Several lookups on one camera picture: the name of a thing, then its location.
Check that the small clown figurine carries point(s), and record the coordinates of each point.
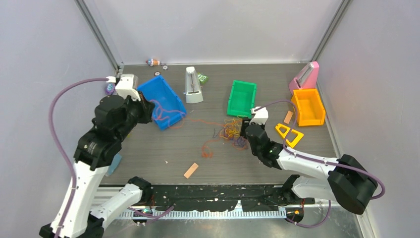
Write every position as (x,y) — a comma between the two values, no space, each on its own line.
(153,62)

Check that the pink metronome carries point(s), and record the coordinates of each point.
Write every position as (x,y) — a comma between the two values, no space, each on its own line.
(306,78)

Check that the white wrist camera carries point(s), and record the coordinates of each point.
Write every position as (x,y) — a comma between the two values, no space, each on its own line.
(259,115)
(125,85)

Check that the white metronome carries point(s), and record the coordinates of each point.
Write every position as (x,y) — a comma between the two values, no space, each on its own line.
(193,90)

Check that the yellow triangular plastic frame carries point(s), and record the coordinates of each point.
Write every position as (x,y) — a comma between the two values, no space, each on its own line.
(294,136)

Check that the green plastic bin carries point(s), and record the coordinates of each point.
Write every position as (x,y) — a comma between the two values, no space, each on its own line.
(241,99)

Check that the orange plastic bin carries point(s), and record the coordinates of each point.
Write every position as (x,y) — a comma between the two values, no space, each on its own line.
(311,111)

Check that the green monster toy block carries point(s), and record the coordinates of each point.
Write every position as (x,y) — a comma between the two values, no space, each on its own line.
(203,79)

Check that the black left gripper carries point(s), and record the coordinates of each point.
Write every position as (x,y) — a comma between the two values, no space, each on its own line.
(146,107)

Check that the flat wooden block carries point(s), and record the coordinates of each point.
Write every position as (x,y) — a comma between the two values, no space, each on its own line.
(191,170)

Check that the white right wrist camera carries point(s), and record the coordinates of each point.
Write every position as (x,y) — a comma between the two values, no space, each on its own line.
(259,115)

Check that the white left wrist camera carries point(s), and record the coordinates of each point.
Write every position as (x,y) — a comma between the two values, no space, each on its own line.
(125,85)

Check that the clear plastic bottle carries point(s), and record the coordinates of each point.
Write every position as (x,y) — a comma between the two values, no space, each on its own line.
(116,161)

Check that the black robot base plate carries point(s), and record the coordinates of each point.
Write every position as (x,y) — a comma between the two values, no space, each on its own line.
(220,197)

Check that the blue plastic bin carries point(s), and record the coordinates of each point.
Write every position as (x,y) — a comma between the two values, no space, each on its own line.
(169,108)

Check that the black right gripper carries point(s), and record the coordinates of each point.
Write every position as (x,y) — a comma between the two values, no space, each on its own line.
(246,121)

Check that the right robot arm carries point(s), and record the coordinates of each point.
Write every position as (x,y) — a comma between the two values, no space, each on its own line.
(343,180)

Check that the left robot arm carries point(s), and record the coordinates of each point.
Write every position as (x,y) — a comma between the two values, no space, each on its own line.
(93,156)

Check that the small wooden block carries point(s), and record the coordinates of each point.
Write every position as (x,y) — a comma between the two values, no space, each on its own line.
(288,117)

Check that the purple round toy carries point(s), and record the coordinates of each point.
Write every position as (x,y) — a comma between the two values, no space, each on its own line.
(110,89)

